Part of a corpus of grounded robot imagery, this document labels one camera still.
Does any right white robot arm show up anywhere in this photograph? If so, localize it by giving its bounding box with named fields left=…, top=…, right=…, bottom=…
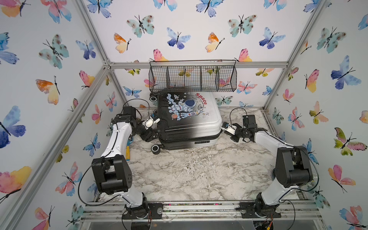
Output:
left=221, top=115, right=313, bottom=218

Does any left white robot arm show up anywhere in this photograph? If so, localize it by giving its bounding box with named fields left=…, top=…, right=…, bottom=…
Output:
left=92, top=106, right=160, bottom=219

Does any black wire wall basket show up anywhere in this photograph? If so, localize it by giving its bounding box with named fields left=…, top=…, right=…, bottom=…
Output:
left=146, top=60, right=237, bottom=94

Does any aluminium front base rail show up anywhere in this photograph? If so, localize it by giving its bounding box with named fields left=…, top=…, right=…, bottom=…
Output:
left=81, top=200, right=322, bottom=222

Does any blue yellow garden hand rake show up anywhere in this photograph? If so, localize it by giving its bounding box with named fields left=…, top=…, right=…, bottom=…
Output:
left=126, top=137, right=133, bottom=161

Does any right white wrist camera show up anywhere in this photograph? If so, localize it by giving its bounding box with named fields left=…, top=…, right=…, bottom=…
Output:
left=221, top=122, right=237, bottom=136

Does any black white space suitcase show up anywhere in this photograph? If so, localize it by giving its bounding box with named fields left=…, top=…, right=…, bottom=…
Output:
left=151, top=92, right=222, bottom=155

